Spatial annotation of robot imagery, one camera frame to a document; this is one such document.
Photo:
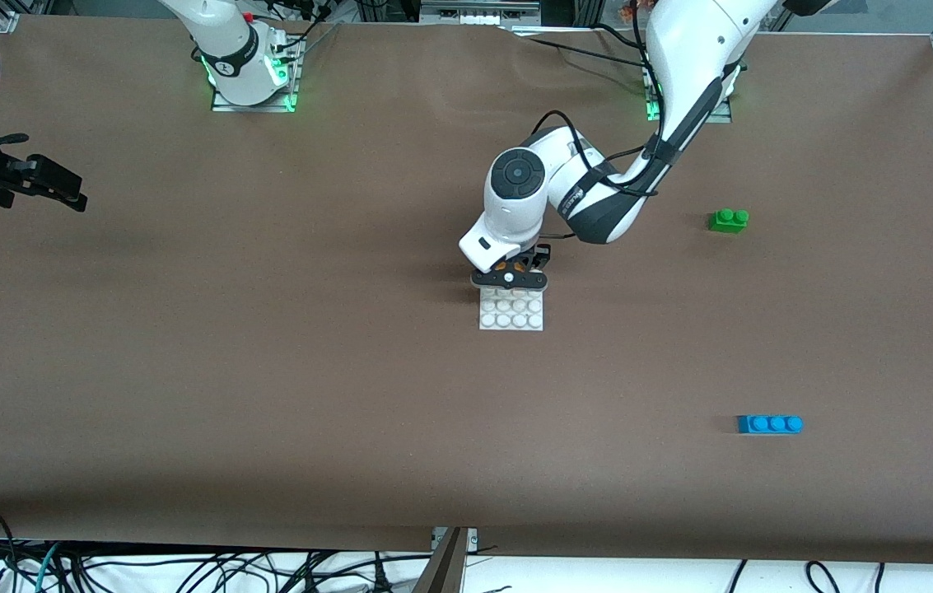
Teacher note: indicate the yellow two-stud block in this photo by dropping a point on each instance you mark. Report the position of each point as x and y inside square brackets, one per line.
[500, 267]

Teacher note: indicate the white studded base plate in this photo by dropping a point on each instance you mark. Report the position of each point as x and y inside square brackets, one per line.
[511, 313]

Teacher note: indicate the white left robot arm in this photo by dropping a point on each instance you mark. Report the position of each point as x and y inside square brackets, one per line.
[515, 177]

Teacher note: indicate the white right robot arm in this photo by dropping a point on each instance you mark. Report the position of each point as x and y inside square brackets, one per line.
[227, 49]

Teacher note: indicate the green two-stud block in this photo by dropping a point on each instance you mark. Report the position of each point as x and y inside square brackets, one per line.
[728, 221]

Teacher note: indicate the blue three-stud block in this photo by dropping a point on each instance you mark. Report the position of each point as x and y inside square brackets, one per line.
[771, 424]

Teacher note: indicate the brown table cover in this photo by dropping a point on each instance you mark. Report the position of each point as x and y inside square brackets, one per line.
[433, 412]

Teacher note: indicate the white power strip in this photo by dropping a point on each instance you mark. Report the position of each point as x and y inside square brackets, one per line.
[474, 16]

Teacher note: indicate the grey metal beam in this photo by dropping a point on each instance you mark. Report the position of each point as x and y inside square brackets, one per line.
[441, 572]

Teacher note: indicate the aluminium frame post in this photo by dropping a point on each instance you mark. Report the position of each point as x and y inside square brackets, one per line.
[587, 10]

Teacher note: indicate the silver metal bracket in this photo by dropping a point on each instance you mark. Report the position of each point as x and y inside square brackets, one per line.
[473, 539]

